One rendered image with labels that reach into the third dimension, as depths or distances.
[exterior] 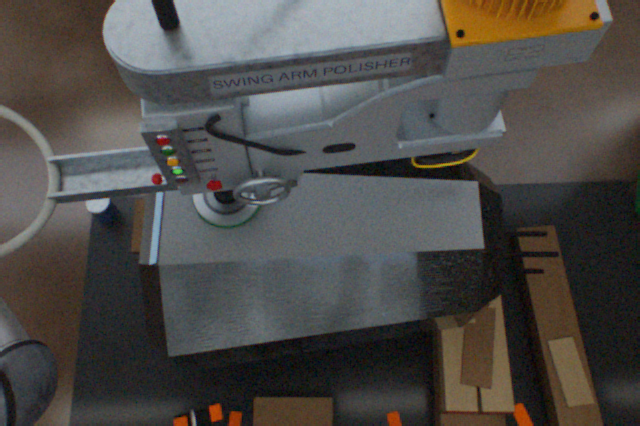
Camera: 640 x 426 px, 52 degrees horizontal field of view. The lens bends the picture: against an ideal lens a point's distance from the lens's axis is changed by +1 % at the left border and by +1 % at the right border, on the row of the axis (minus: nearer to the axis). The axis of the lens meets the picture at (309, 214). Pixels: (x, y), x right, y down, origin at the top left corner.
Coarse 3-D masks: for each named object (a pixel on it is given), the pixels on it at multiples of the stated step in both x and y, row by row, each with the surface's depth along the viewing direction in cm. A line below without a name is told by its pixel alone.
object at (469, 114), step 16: (464, 96) 151; (480, 96) 150; (496, 96) 151; (432, 112) 166; (448, 112) 160; (464, 112) 157; (480, 112) 157; (496, 112) 162; (448, 128) 166; (464, 128) 164; (480, 128) 165
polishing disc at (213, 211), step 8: (208, 192) 202; (200, 200) 202; (208, 200) 202; (216, 200) 201; (200, 208) 201; (208, 208) 201; (216, 208) 200; (224, 208) 200; (232, 208) 200; (240, 208) 200; (248, 208) 200; (256, 208) 201; (208, 216) 200; (216, 216) 199; (224, 216) 199; (232, 216) 199; (240, 216) 199; (248, 216) 199; (224, 224) 199; (232, 224) 199
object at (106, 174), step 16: (48, 160) 180; (64, 160) 181; (80, 160) 182; (96, 160) 183; (112, 160) 184; (128, 160) 185; (144, 160) 185; (64, 176) 183; (80, 176) 183; (96, 176) 183; (112, 176) 183; (128, 176) 183; (144, 176) 183; (272, 176) 182; (64, 192) 176; (80, 192) 177; (96, 192) 177; (112, 192) 178; (128, 192) 180; (144, 192) 181
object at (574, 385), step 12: (552, 348) 256; (564, 348) 256; (552, 360) 255; (564, 360) 254; (576, 360) 254; (564, 372) 253; (576, 372) 253; (564, 384) 251; (576, 384) 251; (588, 384) 251; (564, 396) 250; (576, 396) 249; (588, 396) 249
